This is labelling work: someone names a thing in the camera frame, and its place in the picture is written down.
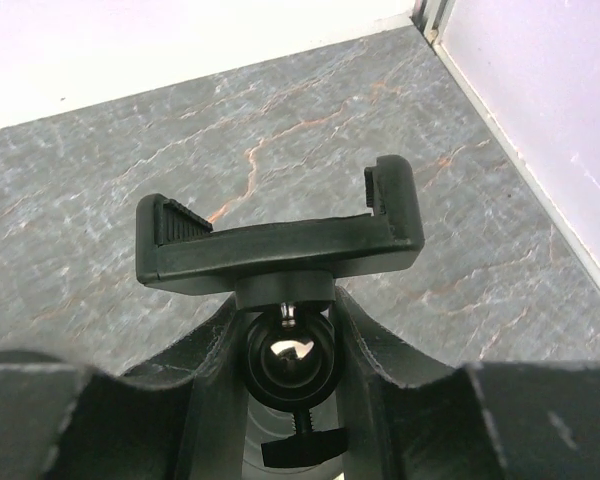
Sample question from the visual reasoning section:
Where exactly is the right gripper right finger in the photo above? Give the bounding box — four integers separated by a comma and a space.
332, 289, 600, 479

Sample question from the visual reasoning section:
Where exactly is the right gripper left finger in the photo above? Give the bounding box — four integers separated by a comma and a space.
0, 298, 245, 479

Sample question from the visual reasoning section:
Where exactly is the black phone stand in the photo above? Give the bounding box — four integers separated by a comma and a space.
135, 155, 424, 479

